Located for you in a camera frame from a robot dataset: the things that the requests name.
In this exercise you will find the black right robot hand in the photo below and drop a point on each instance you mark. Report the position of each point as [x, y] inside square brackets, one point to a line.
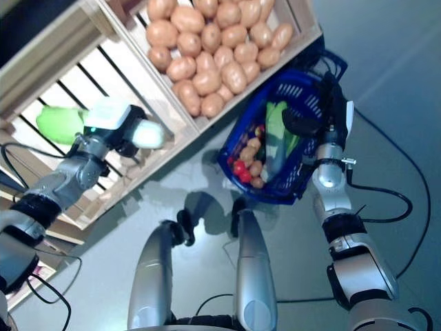
[336, 113]

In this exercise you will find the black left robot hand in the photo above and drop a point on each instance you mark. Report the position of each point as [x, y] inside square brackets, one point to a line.
[129, 138]

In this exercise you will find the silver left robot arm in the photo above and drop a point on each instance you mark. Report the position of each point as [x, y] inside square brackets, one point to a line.
[69, 176]

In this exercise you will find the blue plastic shopping basket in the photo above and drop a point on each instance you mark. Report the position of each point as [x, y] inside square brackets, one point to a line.
[293, 74]

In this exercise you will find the brown potato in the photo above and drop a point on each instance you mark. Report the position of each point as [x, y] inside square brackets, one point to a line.
[212, 105]
[181, 67]
[268, 57]
[162, 32]
[211, 36]
[189, 44]
[246, 51]
[265, 7]
[234, 76]
[187, 19]
[205, 63]
[255, 168]
[282, 36]
[223, 57]
[225, 92]
[159, 57]
[255, 145]
[206, 5]
[251, 70]
[234, 34]
[256, 182]
[206, 82]
[249, 12]
[261, 34]
[246, 154]
[162, 7]
[229, 13]
[189, 94]

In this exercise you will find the red apple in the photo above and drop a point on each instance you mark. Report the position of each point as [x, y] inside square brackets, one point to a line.
[260, 131]

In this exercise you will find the dark green cucumber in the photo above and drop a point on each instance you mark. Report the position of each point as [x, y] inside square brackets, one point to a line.
[262, 153]

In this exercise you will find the wooden potato crate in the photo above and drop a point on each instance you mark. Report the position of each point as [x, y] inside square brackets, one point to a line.
[303, 20]

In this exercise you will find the wooden display shelf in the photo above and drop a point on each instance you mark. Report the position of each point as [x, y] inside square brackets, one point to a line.
[65, 234]

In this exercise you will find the wooden cabbage crate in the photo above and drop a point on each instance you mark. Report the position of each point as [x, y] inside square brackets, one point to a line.
[51, 41]

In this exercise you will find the grey robot torso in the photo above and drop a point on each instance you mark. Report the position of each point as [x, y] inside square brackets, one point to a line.
[203, 325]

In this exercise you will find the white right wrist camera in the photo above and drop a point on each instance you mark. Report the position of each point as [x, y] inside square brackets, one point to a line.
[349, 119]

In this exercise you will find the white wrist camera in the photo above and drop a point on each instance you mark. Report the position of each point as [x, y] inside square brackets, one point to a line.
[349, 119]
[107, 115]

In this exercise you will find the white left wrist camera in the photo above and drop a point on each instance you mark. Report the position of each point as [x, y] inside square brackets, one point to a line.
[107, 115]

